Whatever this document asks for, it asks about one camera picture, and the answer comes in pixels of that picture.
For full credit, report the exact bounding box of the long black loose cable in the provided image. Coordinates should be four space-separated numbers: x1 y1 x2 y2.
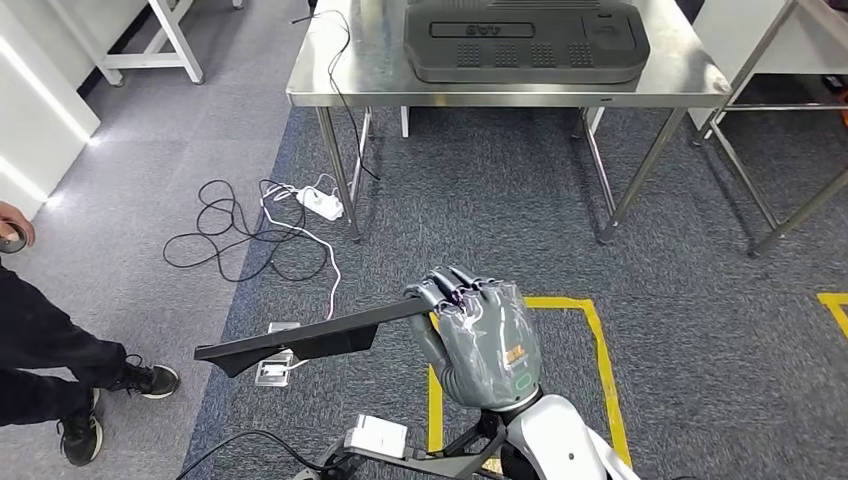
291 9 382 183

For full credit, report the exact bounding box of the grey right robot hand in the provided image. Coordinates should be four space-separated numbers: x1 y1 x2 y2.
402 264 545 412

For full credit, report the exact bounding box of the person's hand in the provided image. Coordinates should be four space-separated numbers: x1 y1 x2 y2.
0 201 36 243

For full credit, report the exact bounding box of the black foam engine cover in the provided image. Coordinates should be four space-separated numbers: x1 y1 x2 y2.
404 0 652 85

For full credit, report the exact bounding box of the yellow floor tape square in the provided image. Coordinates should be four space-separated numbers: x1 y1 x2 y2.
818 293 848 340
427 296 634 475

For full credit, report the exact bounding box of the black coiled floor cable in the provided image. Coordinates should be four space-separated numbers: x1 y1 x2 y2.
162 178 333 286

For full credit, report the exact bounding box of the open metal floor socket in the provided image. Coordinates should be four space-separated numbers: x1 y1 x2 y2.
254 321 303 389

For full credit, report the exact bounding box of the person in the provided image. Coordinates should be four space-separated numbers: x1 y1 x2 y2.
0 261 181 468

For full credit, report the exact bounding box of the white power strip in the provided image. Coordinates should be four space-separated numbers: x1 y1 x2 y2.
294 185 346 223

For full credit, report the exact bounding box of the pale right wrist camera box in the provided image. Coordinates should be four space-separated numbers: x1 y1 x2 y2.
343 413 508 480

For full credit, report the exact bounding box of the white frame table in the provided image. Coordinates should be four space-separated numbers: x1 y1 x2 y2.
46 0 207 87

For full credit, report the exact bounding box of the stainless steel workbench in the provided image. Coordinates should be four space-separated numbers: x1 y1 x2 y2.
286 0 733 245

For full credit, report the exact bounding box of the black round controller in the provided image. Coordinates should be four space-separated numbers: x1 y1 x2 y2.
0 221 31 256

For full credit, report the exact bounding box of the black plastic plate bracket part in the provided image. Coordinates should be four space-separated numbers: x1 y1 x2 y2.
193 298 435 379

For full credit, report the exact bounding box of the white power cable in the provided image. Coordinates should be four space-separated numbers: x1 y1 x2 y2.
260 173 342 372

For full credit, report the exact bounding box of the dark grey robot fixture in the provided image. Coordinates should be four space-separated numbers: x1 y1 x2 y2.
291 440 352 480

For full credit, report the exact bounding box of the thin black floor cable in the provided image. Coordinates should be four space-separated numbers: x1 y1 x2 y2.
175 430 333 480

